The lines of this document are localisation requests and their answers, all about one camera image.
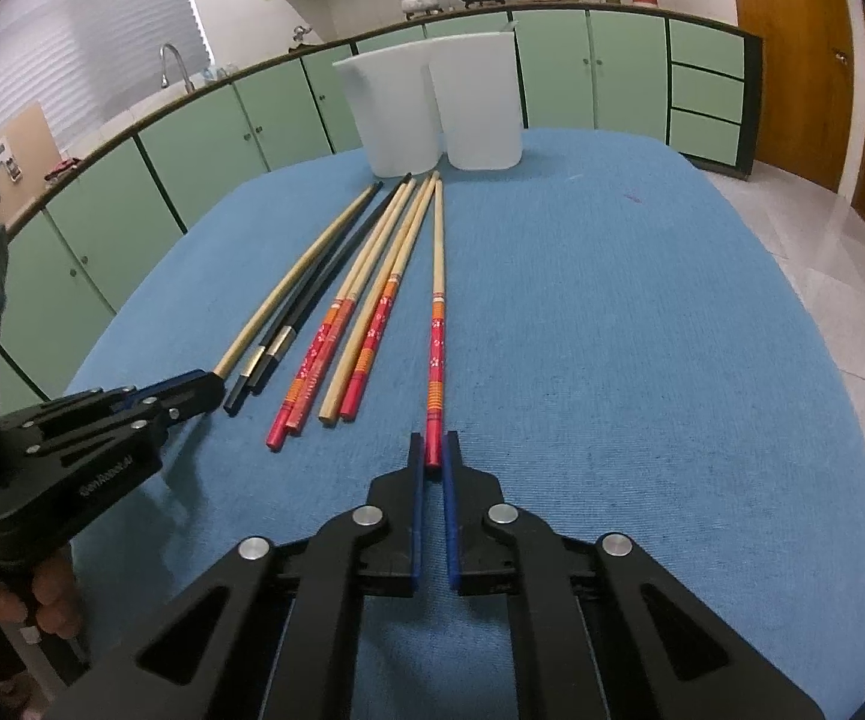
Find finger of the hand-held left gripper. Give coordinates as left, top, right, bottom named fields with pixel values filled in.
left=64, top=369, right=228, bottom=422
left=0, top=397, right=179, bottom=461

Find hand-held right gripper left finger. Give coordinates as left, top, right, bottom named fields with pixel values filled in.
left=42, top=431, right=427, bottom=720

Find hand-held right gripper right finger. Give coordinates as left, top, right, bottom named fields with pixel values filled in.
left=442, top=431, right=827, bottom=720

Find red-handled chopsticks group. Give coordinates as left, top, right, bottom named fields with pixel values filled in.
left=267, top=181, right=414, bottom=453

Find red patterned bamboo chopstick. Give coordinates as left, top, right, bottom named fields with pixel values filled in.
left=286, top=178, right=427, bottom=436
left=423, top=178, right=447, bottom=470
left=338, top=172, right=442, bottom=422

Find plain bamboo chopstick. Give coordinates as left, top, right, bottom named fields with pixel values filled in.
left=318, top=176, right=437, bottom=425
left=214, top=184, right=375, bottom=377

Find black chopstick with silver band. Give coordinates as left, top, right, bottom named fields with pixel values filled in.
left=223, top=180, right=386, bottom=417
left=249, top=173, right=414, bottom=395

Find white plastic utensil cup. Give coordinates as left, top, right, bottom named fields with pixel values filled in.
left=333, top=45, right=446, bottom=178
left=427, top=31, right=525, bottom=171

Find person's left hand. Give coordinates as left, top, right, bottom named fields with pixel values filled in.
left=0, top=546, right=86, bottom=640

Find green base cabinets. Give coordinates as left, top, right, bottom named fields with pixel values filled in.
left=0, top=6, right=764, bottom=410

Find blue table cloth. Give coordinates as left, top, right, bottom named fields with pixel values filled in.
left=64, top=127, right=865, bottom=720

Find cardboard sheet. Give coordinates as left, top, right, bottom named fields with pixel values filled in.
left=0, top=103, right=65, bottom=233

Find chrome sink faucet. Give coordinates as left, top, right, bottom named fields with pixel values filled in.
left=160, top=43, right=197, bottom=95

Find window blinds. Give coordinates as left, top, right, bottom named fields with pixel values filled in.
left=0, top=0, right=212, bottom=188

